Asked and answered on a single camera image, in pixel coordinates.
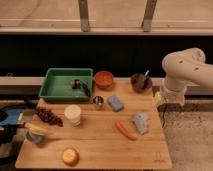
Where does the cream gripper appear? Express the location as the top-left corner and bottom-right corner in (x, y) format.
(153, 92), (184, 107)

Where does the dark red grape bunch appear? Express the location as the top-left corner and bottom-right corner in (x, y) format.
(35, 107), (63, 127)

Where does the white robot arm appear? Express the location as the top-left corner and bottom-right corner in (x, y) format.
(154, 48), (213, 107)

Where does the dark purple bowl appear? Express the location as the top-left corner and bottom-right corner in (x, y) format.
(130, 73), (152, 93)

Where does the light blue cloth toy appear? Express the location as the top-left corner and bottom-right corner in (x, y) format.
(132, 112), (149, 135)

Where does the spoon in purple bowl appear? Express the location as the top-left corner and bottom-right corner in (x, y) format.
(144, 70), (150, 79)

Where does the blue sponge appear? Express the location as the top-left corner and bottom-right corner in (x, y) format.
(107, 95), (124, 112)

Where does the orange carrot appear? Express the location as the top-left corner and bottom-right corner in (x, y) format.
(115, 121), (137, 141)

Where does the orange bowl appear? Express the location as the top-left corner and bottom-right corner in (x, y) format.
(94, 71), (114, 89)

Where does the small metal cup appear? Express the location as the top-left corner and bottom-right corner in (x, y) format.
(92, 96), (104, 110)

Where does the black object in tray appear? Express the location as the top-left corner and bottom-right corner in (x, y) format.
(70, 79), (91, 97)

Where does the white ribbed cup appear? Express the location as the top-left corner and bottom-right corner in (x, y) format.
(64, 105), (81, 126)

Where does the green plastic tray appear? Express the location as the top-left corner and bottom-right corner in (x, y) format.
(39, 68), (93, 103)

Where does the yellow orange fruit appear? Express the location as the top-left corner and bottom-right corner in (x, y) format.
(62, 148), (79, 166)

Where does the yellow banana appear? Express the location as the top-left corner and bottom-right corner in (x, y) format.
(25, 123), (51, 136)

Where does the blue cup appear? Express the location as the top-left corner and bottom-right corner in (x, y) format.
(26, 131), (44, 144)

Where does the blue black device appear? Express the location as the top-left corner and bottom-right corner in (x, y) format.
(0, 104), (36, 166)

